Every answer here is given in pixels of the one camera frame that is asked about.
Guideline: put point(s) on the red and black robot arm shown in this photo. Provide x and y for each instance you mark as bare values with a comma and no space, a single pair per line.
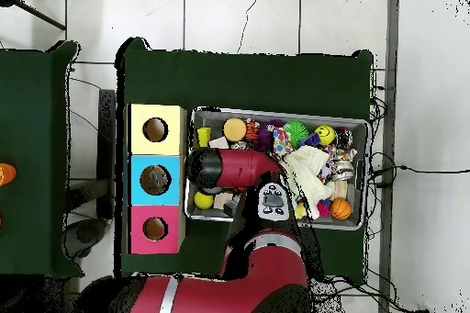
242,167

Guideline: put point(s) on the wooden box with three holes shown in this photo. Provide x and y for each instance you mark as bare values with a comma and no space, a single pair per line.
172,181

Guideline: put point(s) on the clear mesh bin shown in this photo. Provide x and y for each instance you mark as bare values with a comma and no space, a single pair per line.
349,223

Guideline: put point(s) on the polka dot cloth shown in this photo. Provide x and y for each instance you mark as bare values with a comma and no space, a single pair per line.
282,141

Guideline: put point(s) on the plain yellow ball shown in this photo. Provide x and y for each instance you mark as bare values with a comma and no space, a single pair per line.
203,201

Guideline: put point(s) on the green spiky ball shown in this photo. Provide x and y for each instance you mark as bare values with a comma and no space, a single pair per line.
297,131

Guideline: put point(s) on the cream knitted cloth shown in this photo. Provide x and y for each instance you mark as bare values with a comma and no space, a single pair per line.
312,173

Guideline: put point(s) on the yellow smiley ball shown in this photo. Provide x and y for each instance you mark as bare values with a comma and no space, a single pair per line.
325,135

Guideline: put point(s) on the small orange basketball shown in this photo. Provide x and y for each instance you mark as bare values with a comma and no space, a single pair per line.
340,209

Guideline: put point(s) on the green cloth side table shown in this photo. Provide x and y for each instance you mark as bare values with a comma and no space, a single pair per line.
37,122

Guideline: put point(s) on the small orange object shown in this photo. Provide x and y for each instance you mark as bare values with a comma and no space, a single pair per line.
6,175

